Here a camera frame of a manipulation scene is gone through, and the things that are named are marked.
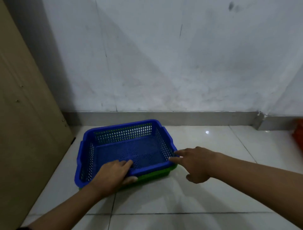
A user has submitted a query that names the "person's left hand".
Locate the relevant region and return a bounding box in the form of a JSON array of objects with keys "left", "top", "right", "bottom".
[{"left": 90, "top": 159, "right": 138, "bottom": 198}]

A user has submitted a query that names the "person's right hand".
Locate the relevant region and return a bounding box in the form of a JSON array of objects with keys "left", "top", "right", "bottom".
[{"left": 168, "top": 146, "right": 218, "bottom": 184}]

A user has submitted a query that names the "blue plastic mesh basket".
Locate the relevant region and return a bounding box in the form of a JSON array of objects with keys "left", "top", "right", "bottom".
[{"left": 74, "top": 119, "right": 178, "bottom": 189}]

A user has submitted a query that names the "person's left forearm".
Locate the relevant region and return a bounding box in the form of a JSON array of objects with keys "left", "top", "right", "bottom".
[{"left": 28, "top": 183, "right": 105, "bottom": 230}]

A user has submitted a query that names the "person's right forearm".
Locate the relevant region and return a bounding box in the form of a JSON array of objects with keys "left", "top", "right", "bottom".
[{"left": 209, "top": 152, "right": 303, "bottom": 228}]

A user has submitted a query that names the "green plastic basket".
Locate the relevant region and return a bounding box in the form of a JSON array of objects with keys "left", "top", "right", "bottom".
[{"left": 79, "top": 164, "right": 178, "bottom": 191}]

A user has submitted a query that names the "brown wooden cabinet panel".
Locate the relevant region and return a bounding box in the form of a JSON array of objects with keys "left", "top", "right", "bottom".
[{"left": 0, "top": 0, "right": 75, "bottom": 230}]

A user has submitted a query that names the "orange plastic object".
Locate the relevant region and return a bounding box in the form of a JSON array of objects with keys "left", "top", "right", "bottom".
[{"left": 292, "top": 118, "right": 303, "bottom": 152}]

